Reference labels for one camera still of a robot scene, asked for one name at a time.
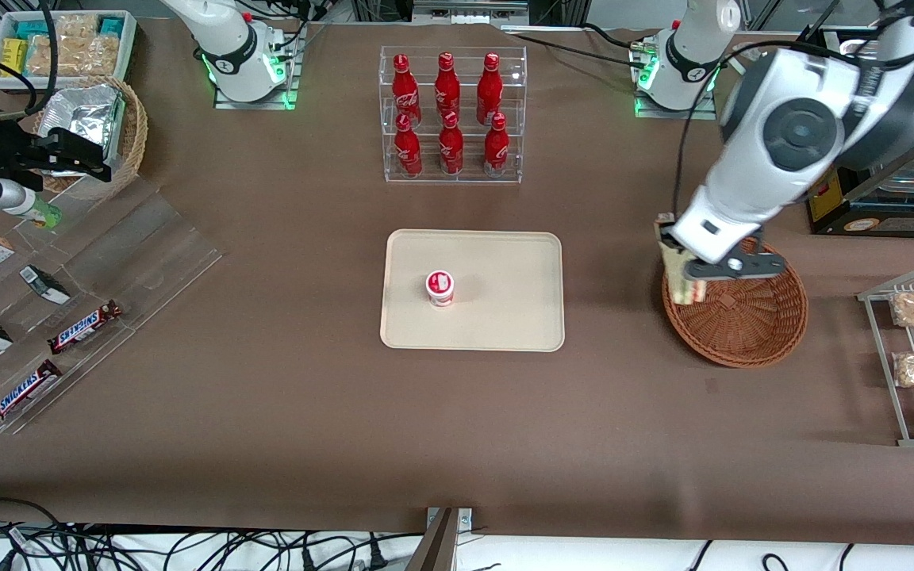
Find sandwich with tomato lettuce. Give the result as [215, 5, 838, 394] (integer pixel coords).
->
[661, 238, 705, 307]

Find light tan wicker basket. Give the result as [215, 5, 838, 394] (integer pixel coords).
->
[32, 75, 149, 201]

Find round brown wicker basket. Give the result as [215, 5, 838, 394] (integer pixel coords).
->
[661, 236, 810, 369]

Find cream rectangular plastic tray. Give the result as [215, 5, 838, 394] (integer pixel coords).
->
[379, 229, 566, 353]

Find silver foil bag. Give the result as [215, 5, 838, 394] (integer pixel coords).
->
[39, 82, 126, 174]

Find large clear bag of crackers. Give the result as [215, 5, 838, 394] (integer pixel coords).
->
[27, 32, 121, 78]

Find yellow snack pack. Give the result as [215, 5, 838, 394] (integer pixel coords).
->
[0, 37, 29, 79]

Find clear acrylic stepped display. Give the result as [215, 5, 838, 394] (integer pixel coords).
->
[0, 176, 225, 436]

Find small clear bag of crackers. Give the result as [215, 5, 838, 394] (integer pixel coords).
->
[48, 13, 101, 36]

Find white plastic snack bin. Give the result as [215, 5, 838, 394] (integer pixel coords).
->
[0, 10, 139, 90]

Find black food warmer yellow panel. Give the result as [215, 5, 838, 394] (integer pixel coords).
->
[805, 22, 914, 239]

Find brown Snickers bar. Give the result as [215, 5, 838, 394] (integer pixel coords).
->
[0, 358, 63, 430]
[46, 300, 123, 355]

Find red cola bottle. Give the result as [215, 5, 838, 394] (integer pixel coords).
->
[391, 53, 423, 128]
[438, 111, 465, 175]
[394, 113, 424, 177]
[435, 52, 462, 124]
[477, 52, 503, 125]
[484, 113, 510, 177]

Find clear acrylic bottle rack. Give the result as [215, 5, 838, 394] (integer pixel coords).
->
[379, 45, 528, 186]

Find small red white yogurt cup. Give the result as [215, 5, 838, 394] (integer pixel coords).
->
[425, 270, 457, 308]

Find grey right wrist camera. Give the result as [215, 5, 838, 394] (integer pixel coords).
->
[0, 178, 63, 231]

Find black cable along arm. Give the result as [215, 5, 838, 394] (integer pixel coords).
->
[674, 40, 823, 215]

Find thick black looping cable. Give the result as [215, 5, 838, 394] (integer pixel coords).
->
[0, 0, 60, 120]

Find metal base plate green lights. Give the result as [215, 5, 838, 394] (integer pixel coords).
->
[213, 28, 301, 111]
[634, 36, 718, 121]

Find thin black table cable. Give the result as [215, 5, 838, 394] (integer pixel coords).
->
[502, 22, 656, 64]

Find metal clamp bracket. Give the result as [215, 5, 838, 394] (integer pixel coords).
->
[425, 506, 474, 534]

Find dark camera mount post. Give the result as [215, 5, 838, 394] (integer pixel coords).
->
[405, 508, 459, 571]

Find tangled black cables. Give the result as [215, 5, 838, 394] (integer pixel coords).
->
[0, 498, 426, 571]

